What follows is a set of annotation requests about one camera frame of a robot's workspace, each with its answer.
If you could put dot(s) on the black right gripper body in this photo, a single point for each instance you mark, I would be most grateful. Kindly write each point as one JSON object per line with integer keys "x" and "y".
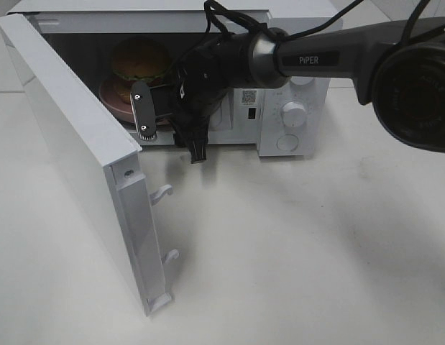
{"x": 187, "y": 108}

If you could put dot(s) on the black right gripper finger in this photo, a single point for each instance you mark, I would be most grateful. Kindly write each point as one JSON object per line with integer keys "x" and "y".
{"x": 197, "y": 149}

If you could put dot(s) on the burger with lettuce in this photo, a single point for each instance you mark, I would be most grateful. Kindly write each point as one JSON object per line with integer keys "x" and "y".
{"x": 138, "y": 59}

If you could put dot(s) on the pink round plate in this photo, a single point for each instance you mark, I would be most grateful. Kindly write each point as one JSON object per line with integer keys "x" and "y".
{"x": 114, "y": 93}

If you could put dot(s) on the round white door button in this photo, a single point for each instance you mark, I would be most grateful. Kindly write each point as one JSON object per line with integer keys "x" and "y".
{"x": 288, "y": 143}

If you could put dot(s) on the white microwave door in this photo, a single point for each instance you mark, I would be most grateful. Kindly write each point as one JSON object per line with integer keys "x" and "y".
{"x": 98, "y": 159}

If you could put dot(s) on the white timer knob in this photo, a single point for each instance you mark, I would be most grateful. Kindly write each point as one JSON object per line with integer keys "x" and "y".
{"x": 294, "y": 114}

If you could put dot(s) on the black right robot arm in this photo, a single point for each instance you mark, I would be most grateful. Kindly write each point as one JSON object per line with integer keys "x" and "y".
{"x": 399, "y": 70}

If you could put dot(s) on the upper white power knob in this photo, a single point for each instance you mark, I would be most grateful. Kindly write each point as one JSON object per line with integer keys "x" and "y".
{"x": 301, "y": 81}

